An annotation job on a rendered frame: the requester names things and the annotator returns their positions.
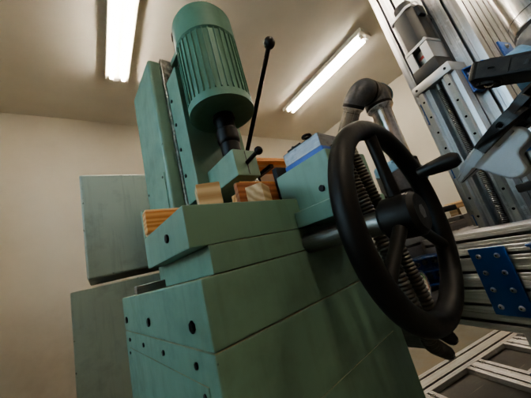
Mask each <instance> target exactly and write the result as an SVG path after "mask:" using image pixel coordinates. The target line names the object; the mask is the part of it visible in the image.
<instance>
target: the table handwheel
mask: <svg viewBox="0 0 531 398"><path fill-rule="evenodd" d="M360 141H365V144H366V146H367V149H368V151H369V153H370V154H371V158H372V159H373V162H374V164H375V167H376V169H377V172H378V175H379V177H380V179H381V182H382V185H383V188H384V190H385V192H386V196H387V198H386V199H384V200H381V201H380V202H379V203H378V204H377V207H376V210H375V212H371V213H368V214H365V215H363V213H362V210H361V207H360V202H359V198H358V194H357V191H356V182H355V175H354V155H355V150H356V146H357V145H358V143H359V142H360ZM383 152H384V153H385V154H387V155H388V157H390V158H391V159H392V161H394V163H395V164H396V165H397V167H398V168H399V169H400V170H401V172H402V174H403V175H404V176H405V177H406V179H407V181H408V182H409V184H410V186H411V187H412V189H413V191H414V192H412V191H406V192H404V193H401V191H400V190H399V188H398V185H397V183H396V181H395V179H394V177H393V174H392V172H391V170H390V168H389V166H388V163H387V162H386V158H385V156H384V154H383ZM418 167H420V165H419V164H418V163H417V161H416V159H415V158H414V157H413V155H412V154H411V152H410V151H409V150H408V149H407V148H406V147H405V146H404V145H403V144H402V143H401V141H400V140H399V139H398V138H396V137H395V136H394V135H393V134H392V133H391V132H390V131H389V130H387V129H386V128H384V127H382V126H380V125H379V124H377V123H374V122H370V121H363V120H360V121H355V122H351V123H349V124H348V125H346V126H345V127H343V128H342V129H341V130H340V132H339V133H338V134H337V136H336V137H335V138H334V140H333V143H332V146H331V149H330V154H329V159H328V172H327V173H328V187H329V194H330V204H331V207H332V211H333V217H334V220H335V224H334V225H332V226H329V227H325V228H322V229H319V230H317V231H312V232H310V233H307V234H305V235H304V236H303V239H302V244H303V248H304V249H305V250H306V251H307V252H308V253H313V252H317V251H320V250H326V249H329V248H333V247H336V246H342V245H343V247H344V248H345V252H346V253H347V255H348V259H349V260H350V262H351V264H352V267H353V268H354V270H355V272H356V274H357V276H358V277H359V279H360V281H361V283H362V285H363V286H364V287H365V289H366V290H367V292H368V294H369V295H370V296H371V298H372V299H373V300H374V302H375V303H376V304H377V305H378V307H379V308H380V309H381V310H382V312H383V313H384V314H385V315H386V316H387V317H388V318H389V319H390V320H391V321H393V322H394V323H395V324H396V325H398V326H399V327H400V328H402V329H404V330H405V331H406V332H408V333H410V334H412V335H414V336H417V337H419V338H423V339H426V340H439V339H442V338H444V337H446V336H449V335H450V334H451V333H452V332H453V331H454V330H455V329H456V328H457V326H458V324H459V321H460V320H461V315H462V311H463V307H464V297H465V292H464V280H463V274H462V268H461V261H460V257H459V254H458V248H457V245H456V242H455V240H454V235H453V232H452V230H451V228H450V224H449V221H448V219H447V217H446V213H445V212H444V210H443V207H442V205H441V203H440V201H439V198H438V196H437V194H436V192H435V190H434V189H433V187H432V185H431V183H430V181H429V180H428V178H427V176H426V177H423V178H420V177H419V176H418V174H417V173H416V169H417V168H418ZM382 235H385V236H386V237H388V238H390V243H389V247H388V251H387V255H386V259H385V263H383V261H382V258H381V257H380V255H379V253H378V251H377V249H376V247H375V244H374V242H373V240H372V238H375V237H379V236H382ZM419 236H422V237H424V238H425V239H427V240H428V241H429V242H431V243H432V244H434V245H435V249H436V253H437V258H438V263H439V296H438V299H437V302H436V304H435V306H434V308H433V309H432V310H431V311H428V312H427V311H424V310H422V309H421V308H419V307H418V306H416V305H415V304H414V303H413V302H412V301H411V300H410V299H409V298H408V297H407V296H406V295H405V293H404V292H403V291H402V290H401V289H400V288H399V286H398V280H399V274H400V269H401V259H402V255H403V251H404V248H405V241H406V239H408V238H415V237H419Z"/></svg>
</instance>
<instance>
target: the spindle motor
mask: <svg viewBox="0 0 531 398"><path fill-rule="evenodd" d="M171 31H172V35H173V40H174V44H175V51H176V54H177V59H178V62H179V69H180V73H181V78H182V82H183V88H184V92H185V97H186V103H187V107H188V111H189V116H190V121H191V123H192V125H193V126H194V127H195V128H197V129H198V130H200V131H203V132H207V133H216V131H217V128H216V126H215V125H214V124H213V116H214V115H215V114H216V113H217V112H220V111H230V112H232V113H233V114H234V116H235V121H234V123H235V127H236V128H237V129H238V128H239V127H241V126H244V125H245V124H246V123H247V122H249V120H250V119H251V118H252V116H253V114H254V105H253V102H252V99H251V96H250V91H249V88H248V85H247V80H246V77H245V74H244V71H243V66H242V63H241V60H240V57H239V52H238V49H237V46H236V42H235V37H234V35H233V31H232V27H231V24H230V21H229V19H228V17H227V15H226V14H225V13H224V11H223V10H221V9H220V8H219V7H217V6H215V5H214V4H212V3H209V2H203V1H197V2H191V3H188V4H186V5H185V6H183V7H182V8H181V9H180V10H179V11H178V13H177V14H176V15H175V17H174V19H173V22H172V27H171Z"/></svg>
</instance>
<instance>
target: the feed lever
mask: <svg viewBox="0 0 531 398"><path fill-rule="evenodd" d="M263 45H264V47H265V55H264V59H263V63H262V71H261V75H260V79H259V83H258V90H257V95H256V99H255V103H254V114H253V116H252V119H251V123H250V130H249V134H248V138H247V146H246V150H247V151H250V144H251V140H252V136H253V132H254V125H255V121H256V117H257V113H258V106H259V102H260V98H261V94H262V86H263V83H264V79H265V75H266V67H267V63H268V59H269V53H270V50H272V49H273V48H274V46H275V40H274V38H273V37H272V36H267V37H266V38H265V39H264V41H263Z"/></svg>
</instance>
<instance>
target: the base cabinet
mask: <svg viewBox="0 0 531 398"><path fill-rule="evenodd" d="M126 342H127V349H128V357H129V364H130V378H131V385H132V393H133V398H426V397H425V395H424V391H423V388H422V386H421V383H420V379H419V377H418V375H417V372H416V368H415V366H414V364H413V361H412V357H411V355H410V353H409V349H408V346H407V343H406V342H405V338H404V335H403V332H402V331H401V328H400V327H399V326H398V325H396V324H395V323H394V322H393V321H391V320H390V319H389V318H388V317H387V316H386V315H385V314H384V313H383V312H382V310H381V309H380V308H379V307H378V305H377V304H376V303H375V302H374V300H373V299H372V298H371V296H370V295H369V294H368V292H367V290H366V289H365V287H364V286H363V285H362V283H361V281H360V280H358V281H356V282H355V283H352V284H350V285H348V286H347V287H344V288H342V289H340V290H339V291H336V292H334V293H333V294H331V295H329V296H327V297H325V298H323V299H321V300H319V301H317V302H315V303H313V304H311V305H309V306H307V307H305V308H303V309H301V310H299V311H297V312H295V313H293V314H291V315H289V316H288V317H286V318H284V319H282V320H280V321H278V322H276V323H274V324H272V325H270V326H268V327H266V328H264V329H262V330H260V331H258V332H256V333H254V334H252V335H250V336H248V337H246V338H244V339H243V340H240V341H239V342H237V343H235V344H233V345H231V346H229V347H226V348H225V349H223V350H221V351H218V352H217V353H212V352H209V351H203V350H200V349H197V348H194V347H188V346H186V345H182V344H177V343H174V342H171V341H167V340H162V339H159V338H156V337H152V336H147V335H144V334H140V333H137V332H132V331H129V330H126Z"/></svg>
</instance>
